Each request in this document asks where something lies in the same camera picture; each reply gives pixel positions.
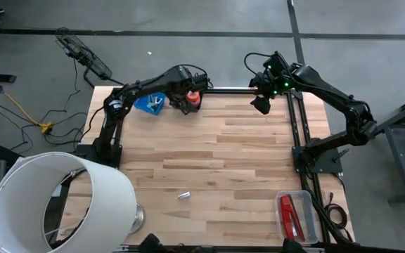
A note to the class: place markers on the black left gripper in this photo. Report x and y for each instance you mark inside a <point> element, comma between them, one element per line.
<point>183,84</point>

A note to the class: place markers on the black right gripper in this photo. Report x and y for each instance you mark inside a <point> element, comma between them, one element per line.
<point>269,82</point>

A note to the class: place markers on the orange tape roll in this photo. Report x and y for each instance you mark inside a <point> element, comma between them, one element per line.
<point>193,98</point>

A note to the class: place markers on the cream white staple remover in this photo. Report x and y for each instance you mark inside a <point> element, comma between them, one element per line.
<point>158,101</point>

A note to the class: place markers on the grey staple remover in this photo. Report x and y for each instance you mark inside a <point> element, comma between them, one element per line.
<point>150,104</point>

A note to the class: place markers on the red stapler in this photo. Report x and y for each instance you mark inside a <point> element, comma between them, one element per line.
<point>288,214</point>

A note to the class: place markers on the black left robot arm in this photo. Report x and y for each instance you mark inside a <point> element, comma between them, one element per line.
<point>146,81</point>

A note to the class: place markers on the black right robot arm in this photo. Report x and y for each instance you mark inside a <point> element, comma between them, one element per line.
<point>329,92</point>

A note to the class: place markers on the purple staple remover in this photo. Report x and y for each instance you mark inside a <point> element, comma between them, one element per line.
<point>184,195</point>

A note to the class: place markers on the black plastic basket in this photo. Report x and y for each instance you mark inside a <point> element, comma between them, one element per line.
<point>195,110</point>

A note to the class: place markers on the blue plastic basket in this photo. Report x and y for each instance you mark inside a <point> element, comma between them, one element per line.
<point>142,103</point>

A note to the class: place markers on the clear plastic container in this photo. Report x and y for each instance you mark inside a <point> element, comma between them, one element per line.
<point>311,211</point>

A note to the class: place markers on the black floor fan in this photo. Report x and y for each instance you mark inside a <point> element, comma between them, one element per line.
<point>83,56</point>

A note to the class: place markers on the large white lampshade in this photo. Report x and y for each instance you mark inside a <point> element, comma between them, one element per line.
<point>111,196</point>

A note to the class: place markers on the silver lamp base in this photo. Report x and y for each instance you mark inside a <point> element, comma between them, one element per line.
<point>140,218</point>

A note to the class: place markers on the dark metal stand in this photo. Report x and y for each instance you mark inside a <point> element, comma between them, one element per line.
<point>403,140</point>

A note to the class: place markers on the black clamp mount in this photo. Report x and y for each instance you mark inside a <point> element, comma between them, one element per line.
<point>151,244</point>
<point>292,246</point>

